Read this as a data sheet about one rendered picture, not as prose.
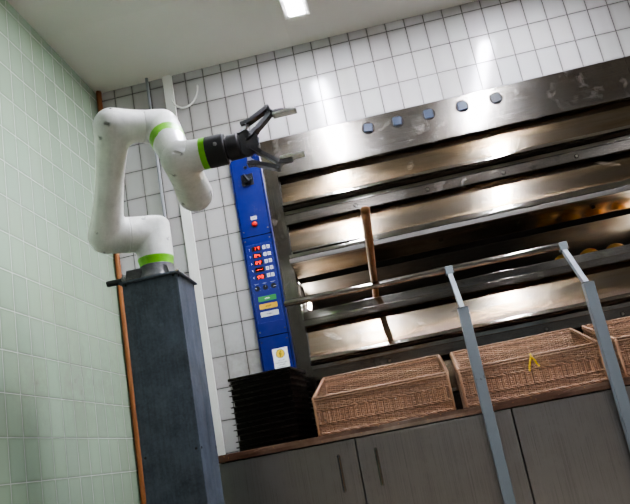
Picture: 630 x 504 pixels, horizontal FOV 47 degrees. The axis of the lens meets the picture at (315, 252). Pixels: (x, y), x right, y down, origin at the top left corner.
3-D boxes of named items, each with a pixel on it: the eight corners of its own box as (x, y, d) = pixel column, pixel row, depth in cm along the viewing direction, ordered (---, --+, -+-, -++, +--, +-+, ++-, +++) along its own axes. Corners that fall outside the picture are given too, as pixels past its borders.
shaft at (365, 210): (370, 212, 221) (368, 203, 221) (361, 214, 221) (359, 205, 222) (380, 310, 385) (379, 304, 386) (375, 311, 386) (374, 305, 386)
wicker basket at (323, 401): (332, 437, 334) (321, 377, 341) (454, 414, 328) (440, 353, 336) (316, 437, 287) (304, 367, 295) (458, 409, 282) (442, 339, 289)
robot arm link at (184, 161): (153, 159, 203) (156, 137, 211) (168, 194, 212) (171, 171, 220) (201, 148, 202) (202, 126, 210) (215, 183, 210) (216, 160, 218)
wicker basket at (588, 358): (462, 412, 329) (448, 352, 336) (589, 388, 322) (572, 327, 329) (464, 408, 282) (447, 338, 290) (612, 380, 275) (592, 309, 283)
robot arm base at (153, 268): (101, 289, 257) (99, 272, 259) (118, 297, 272) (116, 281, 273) (171, 273, 255) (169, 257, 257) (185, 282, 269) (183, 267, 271)
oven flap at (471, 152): (284, 211, 366) (281, 181, 377) (648, 130, 348) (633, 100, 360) (282, 205, 362) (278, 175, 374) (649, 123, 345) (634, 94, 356)
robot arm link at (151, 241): (128, 273, 266) (122, 224, 271) (170, 271, 273) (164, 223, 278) (135, 262, 255) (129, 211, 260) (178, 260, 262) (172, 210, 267)
